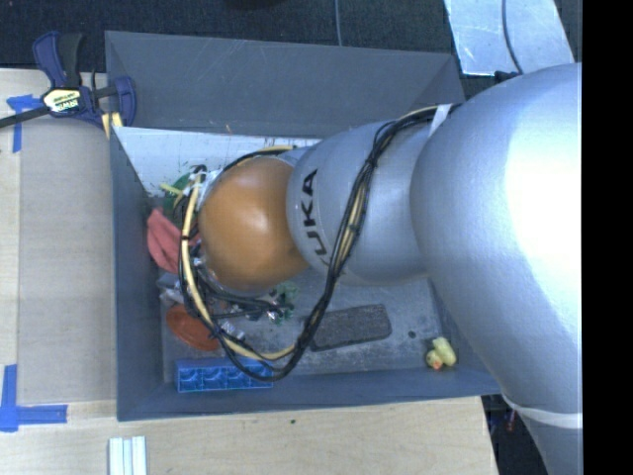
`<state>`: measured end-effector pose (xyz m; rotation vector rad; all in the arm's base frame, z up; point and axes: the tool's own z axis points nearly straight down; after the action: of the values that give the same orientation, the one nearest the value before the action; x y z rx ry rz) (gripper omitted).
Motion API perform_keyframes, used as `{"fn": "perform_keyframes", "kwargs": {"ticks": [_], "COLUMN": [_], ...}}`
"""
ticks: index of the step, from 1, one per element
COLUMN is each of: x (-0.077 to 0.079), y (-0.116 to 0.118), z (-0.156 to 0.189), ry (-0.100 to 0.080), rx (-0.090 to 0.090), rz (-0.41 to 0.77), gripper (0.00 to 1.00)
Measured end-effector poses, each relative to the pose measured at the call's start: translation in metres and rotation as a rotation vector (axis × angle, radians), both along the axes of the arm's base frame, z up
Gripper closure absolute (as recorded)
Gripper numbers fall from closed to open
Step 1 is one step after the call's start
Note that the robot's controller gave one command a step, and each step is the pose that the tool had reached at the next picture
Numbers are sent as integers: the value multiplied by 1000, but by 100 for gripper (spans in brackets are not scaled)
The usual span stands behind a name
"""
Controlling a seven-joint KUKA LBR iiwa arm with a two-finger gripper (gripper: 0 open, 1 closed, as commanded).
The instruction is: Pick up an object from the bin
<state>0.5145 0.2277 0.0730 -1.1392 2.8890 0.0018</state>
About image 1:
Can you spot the orange-red round disc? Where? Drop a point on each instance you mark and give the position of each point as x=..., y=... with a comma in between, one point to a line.
x=190, y=329

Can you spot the blue toy brick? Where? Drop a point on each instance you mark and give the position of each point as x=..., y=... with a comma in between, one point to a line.
x=207, y=379

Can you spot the red cloth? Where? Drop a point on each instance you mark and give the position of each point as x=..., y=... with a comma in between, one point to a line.
x=163, y=240

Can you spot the green round toy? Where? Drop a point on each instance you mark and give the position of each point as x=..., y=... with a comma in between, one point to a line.
x=179, y=191

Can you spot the dark grey flat block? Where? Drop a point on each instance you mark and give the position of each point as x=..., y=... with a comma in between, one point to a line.
x=353, y=325

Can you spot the pale wood board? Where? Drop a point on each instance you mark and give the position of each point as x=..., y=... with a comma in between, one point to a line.
x=64, y=265

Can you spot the grey metal bin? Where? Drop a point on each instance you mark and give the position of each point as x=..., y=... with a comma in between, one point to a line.
x=277, y=87

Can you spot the yellow toy duck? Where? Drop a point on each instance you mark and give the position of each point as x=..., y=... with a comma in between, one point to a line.
x=441, y=353

